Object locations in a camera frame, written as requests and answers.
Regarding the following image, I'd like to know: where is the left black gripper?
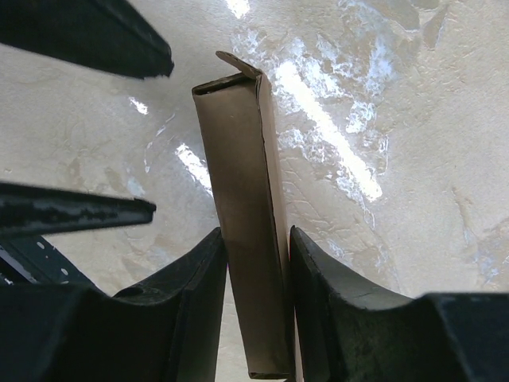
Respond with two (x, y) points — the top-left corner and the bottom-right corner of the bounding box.
(1, 181), (157, 286)

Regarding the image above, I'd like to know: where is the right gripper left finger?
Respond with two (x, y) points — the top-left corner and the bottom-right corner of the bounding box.
(1, 229), (227, 381)

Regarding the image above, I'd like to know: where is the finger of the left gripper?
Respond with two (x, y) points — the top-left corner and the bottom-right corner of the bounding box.
(1, 0), (174, 80)

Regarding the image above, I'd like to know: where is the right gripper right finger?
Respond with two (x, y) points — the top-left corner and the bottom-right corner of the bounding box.
(290, 227), (508, 381)

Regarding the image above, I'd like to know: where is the brown cardboard paper box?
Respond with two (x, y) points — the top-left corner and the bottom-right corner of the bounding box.
(192, 51), (295, 380)

